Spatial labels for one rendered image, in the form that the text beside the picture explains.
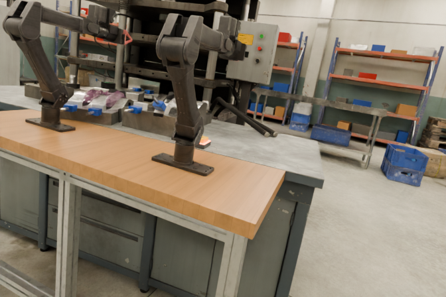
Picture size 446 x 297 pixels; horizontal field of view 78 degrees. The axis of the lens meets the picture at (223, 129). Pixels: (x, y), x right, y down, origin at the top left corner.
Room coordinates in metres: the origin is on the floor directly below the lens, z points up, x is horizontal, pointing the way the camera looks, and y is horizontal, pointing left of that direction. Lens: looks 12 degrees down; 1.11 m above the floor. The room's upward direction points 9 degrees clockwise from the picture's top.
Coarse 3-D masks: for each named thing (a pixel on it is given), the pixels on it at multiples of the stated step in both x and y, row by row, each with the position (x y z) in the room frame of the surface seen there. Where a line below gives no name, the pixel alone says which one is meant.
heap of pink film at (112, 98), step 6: (90, 90) 1.37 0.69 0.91; (96, 90) 1.38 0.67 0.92; (84, 96) 1.34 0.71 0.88; (90, 96) 1.33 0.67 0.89; (96, 96) 1.35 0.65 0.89; (108, 96) 1.37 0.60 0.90; (114, 96) 1.36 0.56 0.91; (120, 96) 1.38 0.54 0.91; (84, 102) 1.30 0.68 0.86; (108, 102) 1.31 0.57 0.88; (114, 102) 1.33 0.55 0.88
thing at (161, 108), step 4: (152, 96) 1.11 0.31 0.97; (156, 100) 1.12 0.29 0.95; (156, 104) 1.14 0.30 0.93; (160, 104) 1.14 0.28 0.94; (164, 104) 1.16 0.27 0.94; (168, 104) 1.19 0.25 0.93; (156, 108) 1.16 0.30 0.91; (160, 108) 1.15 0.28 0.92; (164, 108) 1.16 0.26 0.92; (168, 108) 1.19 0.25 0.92; (156, 112) 1.17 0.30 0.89; (160, 112) 1.17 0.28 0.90; (164, 112) 1.16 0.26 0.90; (168, 112) 1.19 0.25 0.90; (160, 116) 1.19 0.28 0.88
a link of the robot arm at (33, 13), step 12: (12, 12) 0.93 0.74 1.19; (24, 12) 0.92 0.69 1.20; (36, 12) 0.93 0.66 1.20; (48, 12) 0.99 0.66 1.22; (60, 12) 1.04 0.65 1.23; (24, 24) 0.90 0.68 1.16; (36, 24) 0.94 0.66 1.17; (48, 24) 1.02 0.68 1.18; (60, 24) 1.04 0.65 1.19; (72, 24) 1.08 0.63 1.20; (84, 24) 1.13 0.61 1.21; (24, 36) 0.91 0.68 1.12; (36, 36) 0.94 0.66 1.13
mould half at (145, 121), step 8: (160, 96) 1.49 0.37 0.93; (152, 104) 1.41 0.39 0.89; (200, 104) 1.43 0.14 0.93; (128, 112) 1.20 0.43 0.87; (144, 112) 1.18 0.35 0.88; (152, 112) 1.18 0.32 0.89; (200, 112) 1.42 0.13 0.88; (128, 120) 1.20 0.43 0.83; (136, 120) 1.19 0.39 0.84; (144, 120) 1.18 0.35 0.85; (152, 120) 1.17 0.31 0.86; (160, 120) 1.16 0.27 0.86; (168, 120) 1.15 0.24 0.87; (176, 120) 1.15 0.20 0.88; (208, 120) 1.57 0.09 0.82; (136, 128) 1.19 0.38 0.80; (144, 128) 1.18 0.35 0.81; (152, 128) 1.17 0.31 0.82; (160, 128) 1.16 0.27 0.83; (168, 128) 1.15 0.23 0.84; (168, 136) 1.15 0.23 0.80
